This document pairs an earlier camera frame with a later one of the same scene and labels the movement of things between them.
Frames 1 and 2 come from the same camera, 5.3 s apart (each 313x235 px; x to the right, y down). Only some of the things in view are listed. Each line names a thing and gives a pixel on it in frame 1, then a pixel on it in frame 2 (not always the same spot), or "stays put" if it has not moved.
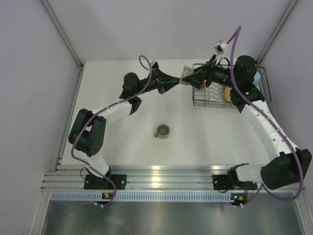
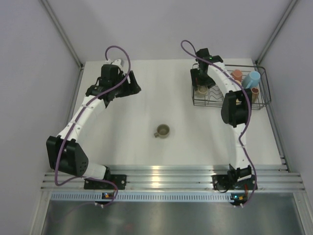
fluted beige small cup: [187, 71] to [202, 90]
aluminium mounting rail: [138, 176] stays put
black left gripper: [167, 82] to [131, 88]
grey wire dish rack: [212, 95] stays put
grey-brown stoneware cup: [163, 131] stays put
